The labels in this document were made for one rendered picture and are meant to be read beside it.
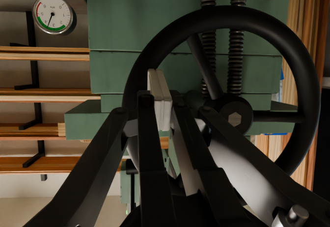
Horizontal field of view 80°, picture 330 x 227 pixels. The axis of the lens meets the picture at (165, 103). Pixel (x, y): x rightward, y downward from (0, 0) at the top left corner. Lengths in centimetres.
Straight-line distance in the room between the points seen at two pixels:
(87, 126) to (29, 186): 346
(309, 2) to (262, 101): 147
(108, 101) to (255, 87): 34
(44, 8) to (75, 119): 21
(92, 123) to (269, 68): 42
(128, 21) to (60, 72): 278
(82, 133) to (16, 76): 304
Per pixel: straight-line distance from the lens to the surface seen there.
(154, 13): 45
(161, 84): 17
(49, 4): 41
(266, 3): 54
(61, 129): 65
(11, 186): 402
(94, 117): 45
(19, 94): 289
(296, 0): 193
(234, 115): 27
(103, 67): 44
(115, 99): 44
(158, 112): 15
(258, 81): 52
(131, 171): 80
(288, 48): 32
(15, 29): 349
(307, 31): 190
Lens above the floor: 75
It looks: 9 degrees up
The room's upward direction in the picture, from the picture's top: 179 degrees counter-clockwise
